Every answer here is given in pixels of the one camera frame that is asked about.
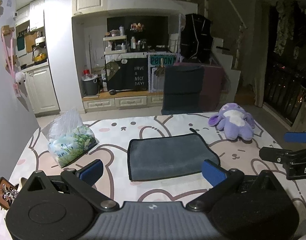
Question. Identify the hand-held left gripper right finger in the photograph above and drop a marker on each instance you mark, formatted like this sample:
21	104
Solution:
212	172

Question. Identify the plastic tissue pack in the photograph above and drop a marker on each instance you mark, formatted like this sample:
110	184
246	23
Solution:
70	142

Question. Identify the floral curtain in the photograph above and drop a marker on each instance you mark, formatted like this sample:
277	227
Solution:
288	27

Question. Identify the white shelf rack with bottles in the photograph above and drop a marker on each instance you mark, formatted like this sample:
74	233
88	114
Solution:
115	45

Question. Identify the purple plush toy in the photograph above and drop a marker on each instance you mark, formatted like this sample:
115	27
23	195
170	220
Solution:
235	121

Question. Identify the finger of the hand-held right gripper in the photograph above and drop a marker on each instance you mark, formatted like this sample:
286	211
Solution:
273	155
296	137

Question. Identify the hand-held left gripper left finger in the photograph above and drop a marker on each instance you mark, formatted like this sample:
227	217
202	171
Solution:
92	170

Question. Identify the black printed cabinet curtain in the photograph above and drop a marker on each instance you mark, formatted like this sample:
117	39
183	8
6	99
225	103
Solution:
132	75

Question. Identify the black hanging bag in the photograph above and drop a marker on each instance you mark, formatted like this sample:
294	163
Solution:
196	38

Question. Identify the white kitchen base cabinet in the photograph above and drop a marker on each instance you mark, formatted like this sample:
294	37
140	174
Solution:
42	90

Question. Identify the grey trash bin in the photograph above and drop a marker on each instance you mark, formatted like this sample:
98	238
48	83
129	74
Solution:
90	87

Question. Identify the brown patterned case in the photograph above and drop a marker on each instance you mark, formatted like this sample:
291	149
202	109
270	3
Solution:
2	192

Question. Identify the yellow pot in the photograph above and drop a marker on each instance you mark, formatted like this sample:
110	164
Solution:
40	58

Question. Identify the wooden bench with drawers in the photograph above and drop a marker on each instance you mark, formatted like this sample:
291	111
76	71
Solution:
127	102

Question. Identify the black wall board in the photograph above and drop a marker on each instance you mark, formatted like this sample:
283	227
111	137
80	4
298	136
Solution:
155	31

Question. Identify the dark blue floor chair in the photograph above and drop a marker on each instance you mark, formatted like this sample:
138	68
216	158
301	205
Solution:
183	90

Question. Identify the grey towel with black edge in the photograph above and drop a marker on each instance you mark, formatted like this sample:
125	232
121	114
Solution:
168	155

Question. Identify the teal sign board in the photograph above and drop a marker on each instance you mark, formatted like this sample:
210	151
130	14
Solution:
161	60

